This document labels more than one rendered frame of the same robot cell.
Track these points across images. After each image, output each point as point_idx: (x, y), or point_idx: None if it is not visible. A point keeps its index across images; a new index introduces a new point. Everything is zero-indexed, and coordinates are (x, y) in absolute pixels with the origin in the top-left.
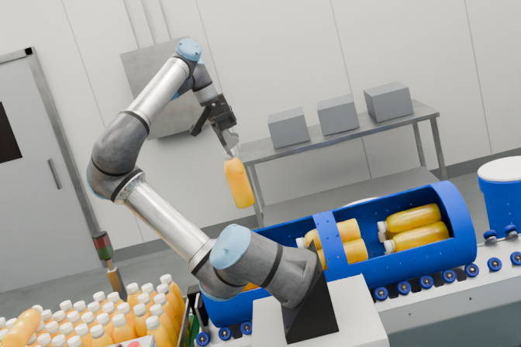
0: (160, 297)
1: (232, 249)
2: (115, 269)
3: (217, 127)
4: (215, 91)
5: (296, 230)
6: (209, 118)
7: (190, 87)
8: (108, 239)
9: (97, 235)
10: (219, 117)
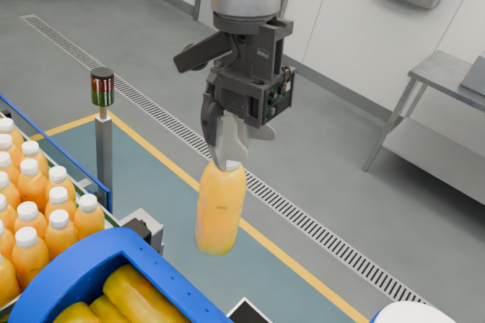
0: (22, 239)
1: None
2: (105, 120)
3: (216, 96)
4: (258, 7)
5: None
6: (216, 63)
7: None
8: (105, 86)
9: (96, 72)
10: (231, 81)
